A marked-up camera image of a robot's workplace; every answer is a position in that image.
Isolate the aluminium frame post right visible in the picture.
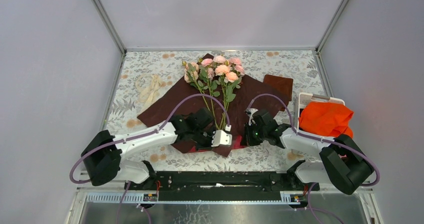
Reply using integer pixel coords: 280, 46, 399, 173
315, 0, 350, 55

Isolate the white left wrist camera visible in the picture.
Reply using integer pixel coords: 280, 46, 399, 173
211, 130, 232, 147

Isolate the aluminium frame post left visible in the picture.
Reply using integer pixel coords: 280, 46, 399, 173
91, 0, 127, 55

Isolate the aluminium frame post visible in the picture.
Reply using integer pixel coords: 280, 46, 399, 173
91, 0, 127, 55
315, 0, 350, 55

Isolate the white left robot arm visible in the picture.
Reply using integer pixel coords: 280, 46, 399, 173
81, 108, 214, 189

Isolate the cream printed ribbon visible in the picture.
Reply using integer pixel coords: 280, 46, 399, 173
135, 74, 162, 106

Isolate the floral patterned table mat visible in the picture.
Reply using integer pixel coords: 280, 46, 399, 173
104, 50, 333, 171

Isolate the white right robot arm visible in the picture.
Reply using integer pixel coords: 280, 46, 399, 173
241, 108, 377, 194

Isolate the orange cloth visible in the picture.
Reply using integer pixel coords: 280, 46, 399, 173
298, 101, 355, 139

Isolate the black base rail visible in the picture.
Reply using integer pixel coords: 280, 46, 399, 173
126, 171, 320, 201

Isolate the brown folded cloth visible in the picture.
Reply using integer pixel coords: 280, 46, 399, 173
263, 75, 294, 101

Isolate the pink rose stem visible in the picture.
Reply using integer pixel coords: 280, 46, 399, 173
213, 56, 245, 111

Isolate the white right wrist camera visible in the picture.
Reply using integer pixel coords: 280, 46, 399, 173
245, 108, 258, 126

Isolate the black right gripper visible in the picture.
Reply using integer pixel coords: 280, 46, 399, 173
240, 122, 267, 146

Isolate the dark maroon wrapping paper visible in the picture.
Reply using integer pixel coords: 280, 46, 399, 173
138, 74, 289, 156

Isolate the white plastic basket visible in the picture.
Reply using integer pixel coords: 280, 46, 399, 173
295, 92, 350, 140

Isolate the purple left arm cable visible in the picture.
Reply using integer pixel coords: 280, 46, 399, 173
69, 93, 232, 224

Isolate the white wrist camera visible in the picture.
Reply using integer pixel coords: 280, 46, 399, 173
211, 130, 232, 147
245, 108, 258, 126

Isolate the peach rose stem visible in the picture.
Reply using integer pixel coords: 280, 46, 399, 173
181, 60, 221, 130

